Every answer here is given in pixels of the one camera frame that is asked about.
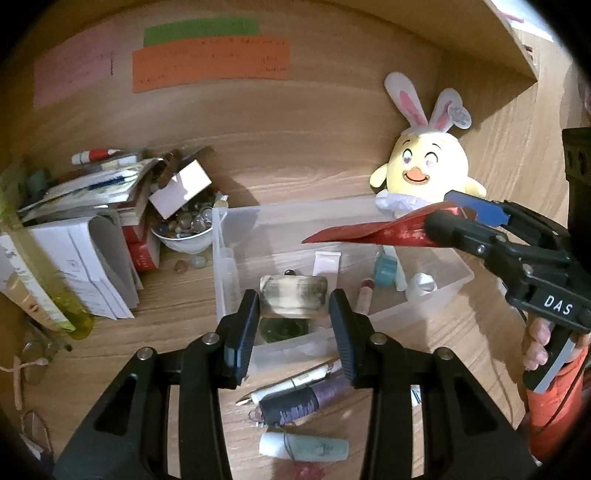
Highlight dark brown block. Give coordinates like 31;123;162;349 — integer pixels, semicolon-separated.
157;148;215;176

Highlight pink paper note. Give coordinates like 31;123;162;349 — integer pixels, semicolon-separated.
33;23;121;109

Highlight mint green tube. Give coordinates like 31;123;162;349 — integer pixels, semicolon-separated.
259;430;350;462

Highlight red foil pouch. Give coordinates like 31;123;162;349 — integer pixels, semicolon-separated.
301;203;462;247

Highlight small white roll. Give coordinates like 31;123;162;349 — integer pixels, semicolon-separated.
409;272;438;301

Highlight clear plastic drawer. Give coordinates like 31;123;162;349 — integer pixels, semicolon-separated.
211;196;475;377

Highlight wooden shelf board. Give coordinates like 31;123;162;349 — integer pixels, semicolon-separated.
323;0;540;84

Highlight white cable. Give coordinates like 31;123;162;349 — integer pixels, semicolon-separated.
0;357;49;372

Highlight small white box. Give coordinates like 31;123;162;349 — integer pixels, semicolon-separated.
148;159;213;220

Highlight green paper strip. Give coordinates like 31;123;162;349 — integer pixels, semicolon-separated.
143;17;260;47

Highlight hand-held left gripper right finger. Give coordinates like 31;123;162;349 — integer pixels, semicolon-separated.
329;289;539;480

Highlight person's right hand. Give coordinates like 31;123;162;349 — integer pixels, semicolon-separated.
521;316;555;370

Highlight gold sunscreen bottle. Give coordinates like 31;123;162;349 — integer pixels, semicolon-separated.
2;274;40;315

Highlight small red-capped tube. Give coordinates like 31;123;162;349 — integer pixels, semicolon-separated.
355;277;375;317

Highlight red and white marker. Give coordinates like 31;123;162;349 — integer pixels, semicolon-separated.
71;148;123;165

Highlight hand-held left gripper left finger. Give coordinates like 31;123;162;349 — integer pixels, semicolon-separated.
54;289;260;480

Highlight teal tape roll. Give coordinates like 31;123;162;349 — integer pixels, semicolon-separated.
373;254;399;288

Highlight person's right forearm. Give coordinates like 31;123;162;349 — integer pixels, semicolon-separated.
519;346;591;462

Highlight orange paper note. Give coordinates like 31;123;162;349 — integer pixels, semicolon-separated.
131;37;291;94

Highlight white pen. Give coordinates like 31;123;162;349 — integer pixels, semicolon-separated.
235;360;345;407

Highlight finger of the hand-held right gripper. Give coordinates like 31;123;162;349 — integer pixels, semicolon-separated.
443;190;522;227
424;210;509;268

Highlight dark maroon object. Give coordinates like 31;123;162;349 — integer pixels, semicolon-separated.
575;69;591;123

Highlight stack of books and papers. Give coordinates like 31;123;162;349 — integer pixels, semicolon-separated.
18;154;160;222

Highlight ceramic bowl of stones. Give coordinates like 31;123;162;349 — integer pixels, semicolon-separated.
150;194;229;254

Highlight yellow chick plush toy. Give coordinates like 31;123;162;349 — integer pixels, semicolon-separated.
369;71;488;217

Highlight wire-rimmed eyeglasses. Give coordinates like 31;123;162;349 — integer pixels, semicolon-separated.
21;411;54;455

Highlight dark purple cylinder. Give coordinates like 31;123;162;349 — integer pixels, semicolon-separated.
252;376;354;428

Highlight green glass bottle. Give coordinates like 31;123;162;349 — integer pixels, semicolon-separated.
256;316;310;347

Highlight folded white paper booklets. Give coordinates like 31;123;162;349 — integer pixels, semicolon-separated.
28;217;141;320

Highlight white and green tube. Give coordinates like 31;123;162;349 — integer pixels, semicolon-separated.
0;233;77;333

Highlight yellow-green spray bottle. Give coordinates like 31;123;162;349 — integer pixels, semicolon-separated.
0;185;95;341

